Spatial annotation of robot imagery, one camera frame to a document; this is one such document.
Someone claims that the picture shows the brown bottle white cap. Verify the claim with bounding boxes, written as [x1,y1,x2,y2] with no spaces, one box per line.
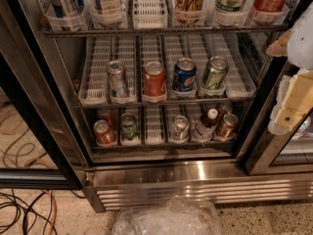
[193,108,218,140]

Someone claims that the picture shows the right glass fridge door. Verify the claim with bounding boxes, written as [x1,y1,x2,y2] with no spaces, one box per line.
[238,58,313,175]

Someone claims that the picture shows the brown can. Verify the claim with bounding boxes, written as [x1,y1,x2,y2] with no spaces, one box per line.
[216,101,233,118]
[215,114,239,140]

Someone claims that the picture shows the blue pepsi can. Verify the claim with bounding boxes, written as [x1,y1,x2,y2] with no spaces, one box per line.
[172,57,197,92]

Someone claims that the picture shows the empty white tray middle left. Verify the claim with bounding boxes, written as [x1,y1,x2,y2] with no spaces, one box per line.
[78,37,112,107]

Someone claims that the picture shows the brown can bottom front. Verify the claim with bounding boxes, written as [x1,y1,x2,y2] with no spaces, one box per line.
[215,114,239,140]

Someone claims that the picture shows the stainless steel fridge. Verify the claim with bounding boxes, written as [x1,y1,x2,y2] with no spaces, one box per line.
[0,0,313,213]

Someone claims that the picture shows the clear plastic bag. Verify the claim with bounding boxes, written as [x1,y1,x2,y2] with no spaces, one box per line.
[112,196,222,235]

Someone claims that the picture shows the green can middle shelf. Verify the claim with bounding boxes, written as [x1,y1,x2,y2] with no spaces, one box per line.
[201,56,229,90]

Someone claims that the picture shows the silver green can bottom shelf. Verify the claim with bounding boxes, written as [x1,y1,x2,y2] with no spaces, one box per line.
[169,116,189,140]

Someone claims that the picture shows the silver can middle shelf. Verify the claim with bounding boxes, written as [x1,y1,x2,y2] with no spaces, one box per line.
[107,60,130,98]

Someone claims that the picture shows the red coke can middle shelf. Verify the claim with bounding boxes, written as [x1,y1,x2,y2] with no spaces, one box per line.
[143,62,165,97]

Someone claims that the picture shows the orange cable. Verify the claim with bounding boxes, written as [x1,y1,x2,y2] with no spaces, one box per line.
[41,189,59,235]

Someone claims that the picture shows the gold tall can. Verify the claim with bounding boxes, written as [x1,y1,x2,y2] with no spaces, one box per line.
[174,0,203,24]

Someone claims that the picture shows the red coke can bottom front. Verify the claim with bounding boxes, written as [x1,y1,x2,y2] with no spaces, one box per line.
[93,119,115,146]

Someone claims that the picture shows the black cables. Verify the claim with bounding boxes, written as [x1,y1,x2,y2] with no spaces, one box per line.
[0,189,86,235]

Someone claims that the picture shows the empty white tray bottom shelf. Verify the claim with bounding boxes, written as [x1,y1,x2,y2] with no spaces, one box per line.
[145,106,164,145]

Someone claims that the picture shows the top wire shelf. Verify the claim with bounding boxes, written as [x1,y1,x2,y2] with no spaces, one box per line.
[42,23,289,38]

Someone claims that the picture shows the glass fridge door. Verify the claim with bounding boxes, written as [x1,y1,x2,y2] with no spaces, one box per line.
[238,58,313,175]
[0,0,88,189]

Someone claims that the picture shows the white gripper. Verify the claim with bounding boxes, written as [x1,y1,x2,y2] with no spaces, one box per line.
[266,29,313,135]

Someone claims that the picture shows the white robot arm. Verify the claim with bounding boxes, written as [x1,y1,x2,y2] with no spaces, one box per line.
[266,3,313,135]

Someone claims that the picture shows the blue white tall can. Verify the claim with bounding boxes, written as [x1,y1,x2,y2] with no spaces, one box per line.
[43,0,85,22]

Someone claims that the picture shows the red can bottom rear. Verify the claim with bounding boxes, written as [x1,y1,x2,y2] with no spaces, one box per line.
[97,109,114,126]

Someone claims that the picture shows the brown can bottom rear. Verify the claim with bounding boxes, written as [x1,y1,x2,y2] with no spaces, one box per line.
[216,101,233,118]

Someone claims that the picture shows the left glass fridge door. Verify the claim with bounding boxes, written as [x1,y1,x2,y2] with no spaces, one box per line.
[0,0,88,189]

